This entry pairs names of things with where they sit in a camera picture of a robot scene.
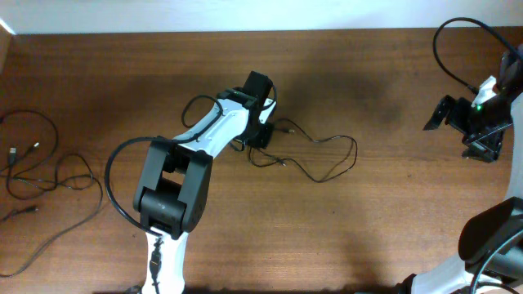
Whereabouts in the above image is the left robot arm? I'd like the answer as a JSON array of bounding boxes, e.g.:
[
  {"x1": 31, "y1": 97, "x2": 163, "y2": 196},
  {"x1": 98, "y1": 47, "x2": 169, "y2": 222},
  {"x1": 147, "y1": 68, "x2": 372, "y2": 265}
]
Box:
[{"x1": 133, "y1": 71, "x2": 276, "y2": 293}]

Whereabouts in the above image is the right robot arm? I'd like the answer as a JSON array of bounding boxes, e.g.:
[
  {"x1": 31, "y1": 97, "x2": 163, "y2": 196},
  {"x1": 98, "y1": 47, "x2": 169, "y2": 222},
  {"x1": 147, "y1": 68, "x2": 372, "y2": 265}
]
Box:
[{"x1": 394, "y1": 47, "x2": 522, "y2": 293}]

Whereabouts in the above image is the thin black usb cable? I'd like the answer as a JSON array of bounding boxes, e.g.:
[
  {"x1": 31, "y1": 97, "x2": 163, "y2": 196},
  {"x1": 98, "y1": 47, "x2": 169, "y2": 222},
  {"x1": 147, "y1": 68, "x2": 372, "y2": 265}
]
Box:
[{"x1": 230, "y1": 117, "x2": 359, "y2": 184}]

